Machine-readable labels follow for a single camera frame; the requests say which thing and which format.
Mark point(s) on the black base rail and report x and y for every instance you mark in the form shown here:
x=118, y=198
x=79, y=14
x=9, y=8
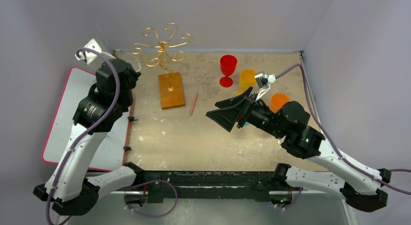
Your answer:
x=253, y=185

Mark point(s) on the yellow plastic wine glass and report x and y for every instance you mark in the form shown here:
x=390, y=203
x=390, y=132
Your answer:
x=246, y=80

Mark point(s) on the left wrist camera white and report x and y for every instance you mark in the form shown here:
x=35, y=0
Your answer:
x=93, y=61

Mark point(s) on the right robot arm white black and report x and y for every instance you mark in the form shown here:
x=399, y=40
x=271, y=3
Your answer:
x=360, y=187

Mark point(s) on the orange plastic wine glass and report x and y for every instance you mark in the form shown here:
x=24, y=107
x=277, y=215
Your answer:
x=277, y=101

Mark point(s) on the gold wire wine glass rack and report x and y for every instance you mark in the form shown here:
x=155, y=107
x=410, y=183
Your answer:
x=162, y=57

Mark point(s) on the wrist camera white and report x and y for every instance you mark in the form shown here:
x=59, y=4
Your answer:
x=264, y=82
x=93, y=61

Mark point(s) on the red plastic wine glass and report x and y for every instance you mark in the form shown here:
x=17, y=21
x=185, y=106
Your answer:
x=228, y=64

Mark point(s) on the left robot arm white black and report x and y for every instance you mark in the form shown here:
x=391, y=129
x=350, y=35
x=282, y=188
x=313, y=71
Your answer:
x=69, y=192

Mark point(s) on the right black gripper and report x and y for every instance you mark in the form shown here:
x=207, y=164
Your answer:
x=243, y=108

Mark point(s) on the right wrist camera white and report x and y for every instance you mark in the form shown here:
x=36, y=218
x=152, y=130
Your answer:
x=264, y=82

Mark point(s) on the clear wine glass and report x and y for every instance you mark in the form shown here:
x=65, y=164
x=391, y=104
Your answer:
x=133, y=60

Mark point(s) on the wooden rack base board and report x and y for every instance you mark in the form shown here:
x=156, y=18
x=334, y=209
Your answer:
x=171, y=91

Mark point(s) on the whiteboard with pink frame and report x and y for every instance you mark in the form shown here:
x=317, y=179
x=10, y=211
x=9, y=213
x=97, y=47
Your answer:
x=111, y=154

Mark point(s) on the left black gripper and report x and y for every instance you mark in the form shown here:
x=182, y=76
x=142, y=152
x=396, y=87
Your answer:
x=134, y=75

